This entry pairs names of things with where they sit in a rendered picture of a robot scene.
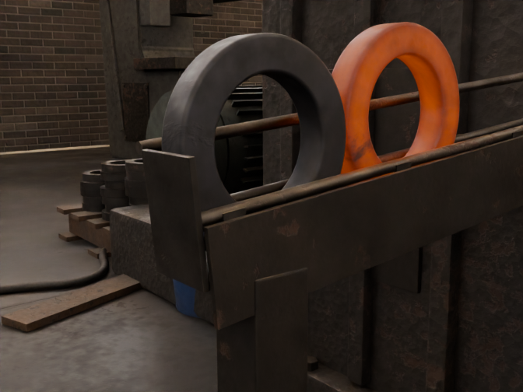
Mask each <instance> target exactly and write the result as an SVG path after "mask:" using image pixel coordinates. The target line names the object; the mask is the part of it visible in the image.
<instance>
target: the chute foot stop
mask: <svg viewBox="0 0 523 392"><path fill-rule="evenodd" d="M142 160H143V166H144V173H145V179H146V191H147V198H148V203H149V215H150V222H151V228H152V235H153V246H154V252H155V258H156V270H157V272H159V273H161V274H163V275H166V276H168V277H170V278H172V279H174V280H177V281H179V282H181V283H183V284H185V285H188V286H190V287H192V288H193V289H197V290H198V291H200V292H208V291H209V280H208V272H207V265H206V257H205V244H204V236H203V228H202V215H201V207H200V200H199V192H198V178H197V171H196V163H195V157H194V156H186V155H181V154H176V153H171V152H162V151H157V150H152V149H143V150H142Z"/></svg>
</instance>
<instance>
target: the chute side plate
mask: <svg viewBox="0 0 523 392"><path fill-rule="evenodd" d="M522 205H523V135H522V136H519V137H516V138H511V139H508V140H505V141H502V142H498V143H494V144H492V145H487V146H483V147H481V148H477V149H473V150H470V151H467V152H463V153H459V154H457V155H453V156H449V157H446V158H443V159H438V160H435V161H432V162H429V163H424V164H421V165H418V166H414V167H411V168H408V169H405V170H400V171H397V172H394V173H390V174H386V175H384V176H380V177H375V178H373V179H369V180H365V181H362V182H359V183H356V184H351V185H349V186H345V187H341V188H338V189H335V190H332V191H327V192H324V193H321V194H316V195H314V196H310V197H308V198H303V199H300V200H297V201H292V202H289V203H286V204H283V205H278V206H276V207H272V208H267V209H265V210H262V211H259V212H254V213H251V214H248V215H243V216H241V217H237V218H235V219H230V220H226V221H224V222H219V223H216V224H213V225H211V226H206V227H204V233H205V247H206V254H207V261H208V269H209V283H210V291H211V298H212V312H213V320H214V327H215V329H217V330H220V329H222V328H224V327H227V326H230V325H231V324H235V323H237V322H239V321H241V320H244V319H247V318H249V317H252V316H254V281H255V280H257V279H260V278H266V277H269V276H273V275H278V274H282V273H285V272H288V271H294V270H297V269H301V268H307V269H308V293H309V292H313V291H315V290H317V289H320V288H323V287H325V286H326V285H330V284H332V283H334V282H337V281H340V280H342V279H344V278H347V277H349V276H351V275H354V274H356V273H359V272H361V271H364V270H367V269H368V268H372V267H373V266H376V265H378V264H381V263H384V262H385V261H389V260H391V259H393V258H395V257H398V256H401V255H403V254H406V253H408V252H410V251H412V250H415V249H418V248H420V247H423V246H425V245H427V244H429V243H432V242H435V241H437V240H440V239H442V238H445V237H446V236H450V235H452V234H454V233H457V232H459V231H462V230H463V229H467V228H469V227H471V226H474V225H476V224H479V223H481V222H484V221H486V220H488V219H491V218H493V217H496V216H498V215H501V214H504V213H505V212H509V211H510V210H513V209H515V208H518V207H521V206H522Z"/></svg>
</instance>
